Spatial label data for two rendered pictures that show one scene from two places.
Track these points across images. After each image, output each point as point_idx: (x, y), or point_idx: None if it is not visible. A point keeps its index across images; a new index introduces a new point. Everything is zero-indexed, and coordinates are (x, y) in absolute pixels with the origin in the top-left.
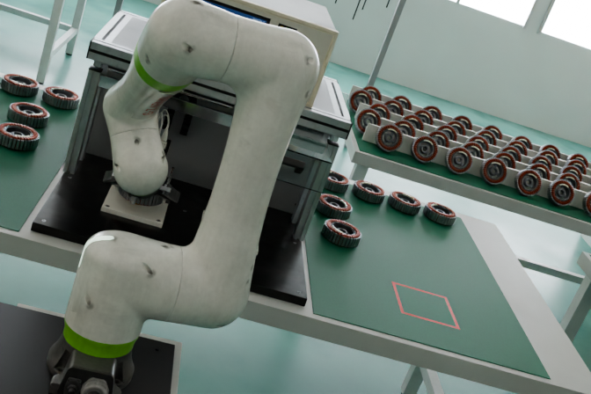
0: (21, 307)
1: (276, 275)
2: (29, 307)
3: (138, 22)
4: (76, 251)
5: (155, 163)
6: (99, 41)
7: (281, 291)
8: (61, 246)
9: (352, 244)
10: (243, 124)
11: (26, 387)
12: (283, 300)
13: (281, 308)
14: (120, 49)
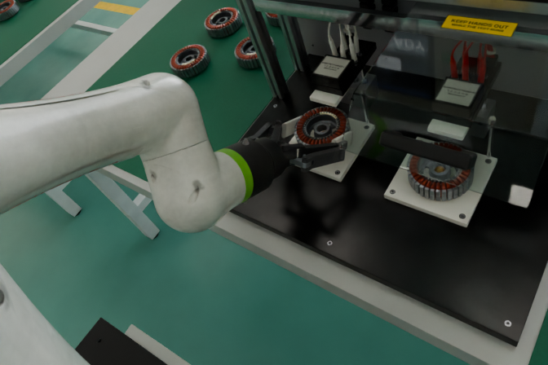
0: (125, 335)
1: (481, 278)
2: (136, 332)
3: None
4: (228, 230)
5: (178, 207)
6: None
7: (472, 320)
8: (218, 222)
9: None
10: None
11: None
12: (479, 329)
13: (467, 349)
14: None
